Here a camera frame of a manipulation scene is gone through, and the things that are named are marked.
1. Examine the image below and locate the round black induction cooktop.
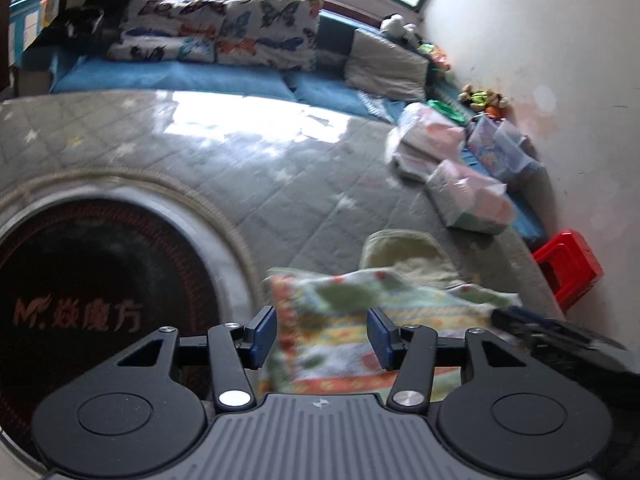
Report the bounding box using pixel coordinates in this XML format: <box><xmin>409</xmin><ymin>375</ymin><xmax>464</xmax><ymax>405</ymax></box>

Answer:
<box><xmin>0</xmin><ymin>200</ymin><xmax>236</xmax><ymax>461</ymax></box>

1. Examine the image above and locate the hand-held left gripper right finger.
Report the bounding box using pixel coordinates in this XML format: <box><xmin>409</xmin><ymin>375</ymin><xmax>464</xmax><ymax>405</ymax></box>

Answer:
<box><xmin>366</xmin><ymin>307</ymin><xmax>533</xmax><ymax>413</ymax></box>

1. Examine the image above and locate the large butterfly print pillow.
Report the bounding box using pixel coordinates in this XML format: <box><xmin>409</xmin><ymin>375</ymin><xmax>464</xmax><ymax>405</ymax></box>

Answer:
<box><xmin>215</xmin><ymin>0</ymin><xmax>323</xmax><ymax>73</ymax></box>

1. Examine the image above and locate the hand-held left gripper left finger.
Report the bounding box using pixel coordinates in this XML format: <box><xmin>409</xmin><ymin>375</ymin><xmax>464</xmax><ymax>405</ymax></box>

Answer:
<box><xmin>115</xmin><ymin>306</ymin><xmax>278</xmax><ymax>413</ymax></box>

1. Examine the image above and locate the pink white tissue pack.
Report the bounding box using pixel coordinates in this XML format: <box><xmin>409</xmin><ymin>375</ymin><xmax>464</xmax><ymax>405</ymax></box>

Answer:
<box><xmin>386</xmin><ymin>102</ymin><xmax>468</xmax><ymax>163</ymax></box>
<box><xmin>425</xmin><ymin>159</ymin><xmax>516</xmax><ymax>235</ymax></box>

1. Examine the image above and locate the red plastic stool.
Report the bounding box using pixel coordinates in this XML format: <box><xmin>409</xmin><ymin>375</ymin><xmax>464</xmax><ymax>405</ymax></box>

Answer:
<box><xmin>531</xmin><ymin>229</ymin><xmax>605</xmax><ymax>313</ymax></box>

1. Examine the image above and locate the grey pillow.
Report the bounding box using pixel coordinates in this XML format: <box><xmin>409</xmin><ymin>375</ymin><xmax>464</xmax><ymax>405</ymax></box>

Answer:
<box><xmin>344</xmin><ymin>28</ymin><xmax>432</xmax><ymax>103</ymax></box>

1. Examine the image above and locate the green bowl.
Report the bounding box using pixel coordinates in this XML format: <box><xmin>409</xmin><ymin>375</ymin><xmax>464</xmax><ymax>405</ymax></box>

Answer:
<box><xmin>425</xmin><ymin>100</ymin><xmax>466</xmax><ymax>123</ymax></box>

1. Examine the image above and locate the clear plastic storage box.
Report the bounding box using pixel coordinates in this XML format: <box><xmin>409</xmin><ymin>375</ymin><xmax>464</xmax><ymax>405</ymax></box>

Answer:
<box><xmin>465</xmin><ymin>116</ymin><xmax>546</xmax><ymax>183</ymax></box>

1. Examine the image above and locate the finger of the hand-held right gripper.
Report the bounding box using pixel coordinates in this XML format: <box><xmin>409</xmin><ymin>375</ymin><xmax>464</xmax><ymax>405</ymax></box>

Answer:
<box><xmin>491</xmin><ymin>306</ymin><xmax>593</xmax><ymax>343</ymax></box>

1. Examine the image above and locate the small flat grey box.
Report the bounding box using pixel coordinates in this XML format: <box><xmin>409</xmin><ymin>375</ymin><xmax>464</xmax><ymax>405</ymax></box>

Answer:
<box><xmin>392</xmin><ymin>152</ymin><xmax>441</xmax><ymax>181</ymax></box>

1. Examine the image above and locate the green printed child's shirt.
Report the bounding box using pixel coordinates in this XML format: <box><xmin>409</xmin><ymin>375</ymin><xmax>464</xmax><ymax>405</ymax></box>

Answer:
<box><xmin>262</xmin><ymin>229</ymin><xmax>526</xmax><ymax>401</ymax></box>

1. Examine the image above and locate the blue sofa bench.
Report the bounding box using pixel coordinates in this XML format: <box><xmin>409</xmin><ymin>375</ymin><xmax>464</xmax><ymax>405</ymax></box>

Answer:
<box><xmin>20</xmin><ymin>0</ymin><xmax>548</xmax><ymax>248</ymax></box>

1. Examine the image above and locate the black clothing pile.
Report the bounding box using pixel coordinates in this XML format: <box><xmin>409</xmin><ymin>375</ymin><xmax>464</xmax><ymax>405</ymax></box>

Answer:
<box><xmin>37</xmin><ymin>0</ymin><xmax>133</xmax><ymax>56</ymax></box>

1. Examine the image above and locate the pink plush toy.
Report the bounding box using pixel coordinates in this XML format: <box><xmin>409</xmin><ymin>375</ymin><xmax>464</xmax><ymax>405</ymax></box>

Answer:
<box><xmin>417</xmin><ymin>42</ymin><xmax>453</xmax><ymax>72</ymax></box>

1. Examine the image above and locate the panda plush toy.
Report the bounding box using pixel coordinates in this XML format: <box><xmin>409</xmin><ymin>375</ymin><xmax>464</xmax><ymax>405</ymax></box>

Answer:
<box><xmin>380</xmin><ymin>14</ymin><xmax>421</xmax><ymax>43</ymax></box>

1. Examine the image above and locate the blue cabinet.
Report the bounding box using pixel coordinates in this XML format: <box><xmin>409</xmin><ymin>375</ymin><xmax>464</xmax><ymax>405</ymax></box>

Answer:
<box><xmin>7</xmin><ymin>0</ymin><xmax>51</xmax><ymax>68</ymax></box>

